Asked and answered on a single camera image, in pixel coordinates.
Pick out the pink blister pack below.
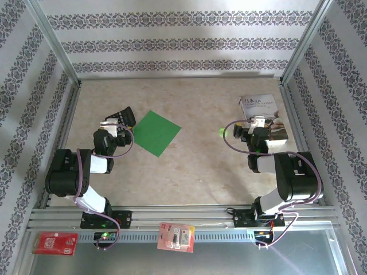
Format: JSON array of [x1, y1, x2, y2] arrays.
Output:
[[157, 222, 196, 253]]

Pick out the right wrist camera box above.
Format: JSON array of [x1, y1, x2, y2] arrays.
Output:
[[248, 115, 266, 130]]

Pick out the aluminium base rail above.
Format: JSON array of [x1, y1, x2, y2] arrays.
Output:
[[27, 205, 341, 231]]

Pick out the green paper sheet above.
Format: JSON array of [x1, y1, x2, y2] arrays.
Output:
[[131, 110, 182, 158]]

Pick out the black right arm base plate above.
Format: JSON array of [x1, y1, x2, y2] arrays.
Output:
[[232, 209, 286, 229]]

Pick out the small controller board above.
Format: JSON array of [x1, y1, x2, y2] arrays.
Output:
[[253, 229, 275, 240], [93, 231, 118, 242]]

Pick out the aluminium side rail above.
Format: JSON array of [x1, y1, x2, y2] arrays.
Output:
[[39, 81, 84, 209], [279, 82, 327, 207]]

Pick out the thin aluminium back rail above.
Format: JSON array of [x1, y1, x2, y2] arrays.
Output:
[[79, 74, 283, 81]]

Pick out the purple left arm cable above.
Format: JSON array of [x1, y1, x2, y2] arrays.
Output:
[[73, 123, 135, 252]]

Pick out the red flat package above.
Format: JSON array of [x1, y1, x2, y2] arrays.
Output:
[[31, 231, 79, 256]]

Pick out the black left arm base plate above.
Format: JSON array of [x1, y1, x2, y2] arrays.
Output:
[[80, 210, 133, 230]]

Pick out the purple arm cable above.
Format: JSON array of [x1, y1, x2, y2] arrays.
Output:
[[73, 123, 135, 252], [222, 119, 323, 250]]

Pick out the grey metal sheet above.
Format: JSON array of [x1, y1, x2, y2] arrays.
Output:
[[27, 220, 346, 275]]

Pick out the grey slotted cable duct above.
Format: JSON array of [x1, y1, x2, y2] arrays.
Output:
[[77, 231, 259, 243]]

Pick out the aluminium frame post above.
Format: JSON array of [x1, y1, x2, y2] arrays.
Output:
[[24, 0, 84, 87], [279, 0, 336, 87]]

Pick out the black calculator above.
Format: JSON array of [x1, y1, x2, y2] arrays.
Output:
[[104, 106, 137, 133]]

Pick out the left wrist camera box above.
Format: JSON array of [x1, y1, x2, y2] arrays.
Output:
[[99, 119, 120, 138]]

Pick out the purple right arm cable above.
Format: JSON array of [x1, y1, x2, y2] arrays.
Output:
[[222, 119, 323, 250]]

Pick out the book with photo cover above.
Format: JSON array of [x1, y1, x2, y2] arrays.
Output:
[[238, 93, 290, 149]]

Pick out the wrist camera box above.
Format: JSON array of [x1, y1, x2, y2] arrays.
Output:
[[99, 119, 120, 138], [248, 115, 266, 130]]

